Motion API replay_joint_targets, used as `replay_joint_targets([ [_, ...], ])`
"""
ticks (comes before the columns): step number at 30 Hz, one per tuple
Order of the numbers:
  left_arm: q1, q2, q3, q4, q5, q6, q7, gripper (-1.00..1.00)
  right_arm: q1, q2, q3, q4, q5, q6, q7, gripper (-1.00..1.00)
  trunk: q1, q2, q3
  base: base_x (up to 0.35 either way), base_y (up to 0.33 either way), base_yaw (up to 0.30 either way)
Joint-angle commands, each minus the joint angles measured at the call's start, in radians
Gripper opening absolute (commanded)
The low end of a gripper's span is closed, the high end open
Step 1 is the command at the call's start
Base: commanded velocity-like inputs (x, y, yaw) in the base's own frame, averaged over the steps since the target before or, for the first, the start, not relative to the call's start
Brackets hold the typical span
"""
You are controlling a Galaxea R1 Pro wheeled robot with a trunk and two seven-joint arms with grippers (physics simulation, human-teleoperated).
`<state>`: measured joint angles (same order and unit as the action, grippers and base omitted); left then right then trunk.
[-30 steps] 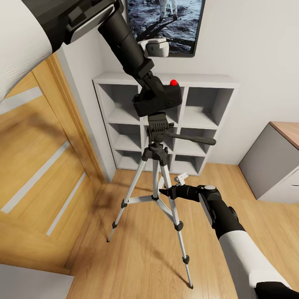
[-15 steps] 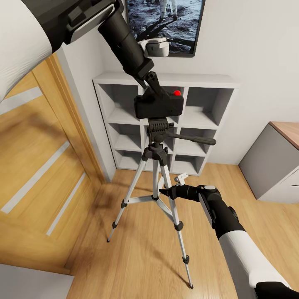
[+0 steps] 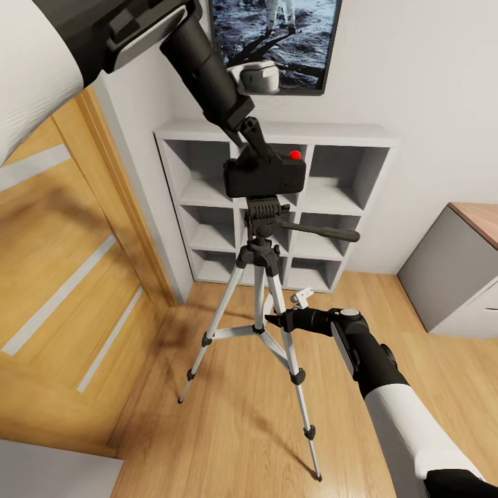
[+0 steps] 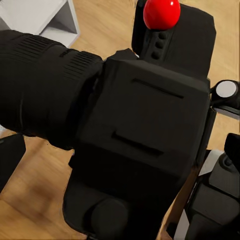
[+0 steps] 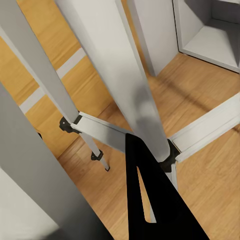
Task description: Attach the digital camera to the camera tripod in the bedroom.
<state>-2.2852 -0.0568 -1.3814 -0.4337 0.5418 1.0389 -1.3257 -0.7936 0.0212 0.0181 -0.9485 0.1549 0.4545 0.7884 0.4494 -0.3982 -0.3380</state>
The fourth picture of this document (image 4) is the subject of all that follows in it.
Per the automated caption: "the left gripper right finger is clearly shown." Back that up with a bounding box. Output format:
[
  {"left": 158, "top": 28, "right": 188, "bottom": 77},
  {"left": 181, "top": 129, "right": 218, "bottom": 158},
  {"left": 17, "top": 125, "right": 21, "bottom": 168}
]
[{"left": 223, "top": 133, "right": 240, "bottom": 172}]

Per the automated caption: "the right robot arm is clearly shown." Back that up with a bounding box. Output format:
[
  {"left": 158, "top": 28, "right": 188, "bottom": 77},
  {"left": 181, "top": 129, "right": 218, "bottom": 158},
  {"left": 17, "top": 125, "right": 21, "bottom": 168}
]
[{"left": 209, "top": 80, "right": 240, "bottom": 120}]

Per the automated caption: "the digital camera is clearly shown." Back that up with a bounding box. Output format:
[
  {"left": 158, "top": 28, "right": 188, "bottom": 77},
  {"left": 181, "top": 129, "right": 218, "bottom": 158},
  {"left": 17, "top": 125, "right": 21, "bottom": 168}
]
[{"left": 0, "top": 0, "right": 217, "bottom": 240}]

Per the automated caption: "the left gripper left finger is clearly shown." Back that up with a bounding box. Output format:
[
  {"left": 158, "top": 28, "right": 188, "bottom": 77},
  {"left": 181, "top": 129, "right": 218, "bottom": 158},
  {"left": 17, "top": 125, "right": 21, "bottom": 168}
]
[{"left": 0, "top": 133, "right": 26, "bottom": 192}]

